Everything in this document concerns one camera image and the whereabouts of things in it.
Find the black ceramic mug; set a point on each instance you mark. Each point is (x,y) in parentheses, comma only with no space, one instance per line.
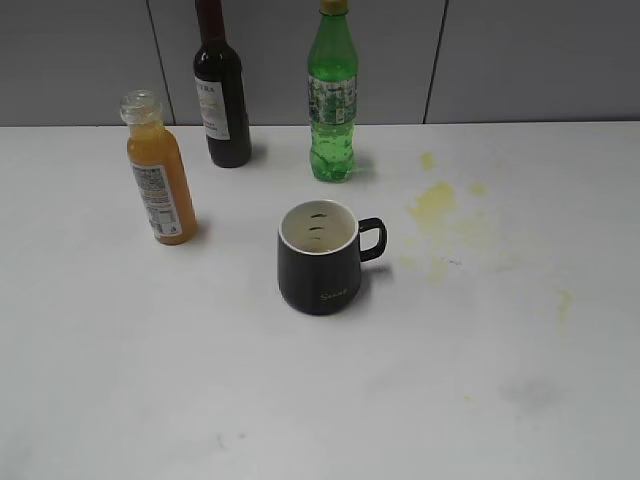
(320,248)

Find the clear orange juice bottle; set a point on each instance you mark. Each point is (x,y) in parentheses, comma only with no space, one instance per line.
(158,169)

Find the green plastic soda bottle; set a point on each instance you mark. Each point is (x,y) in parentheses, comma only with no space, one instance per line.
(332,67)

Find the dark red wine bottle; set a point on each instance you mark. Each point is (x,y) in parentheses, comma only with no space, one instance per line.
(220,89)

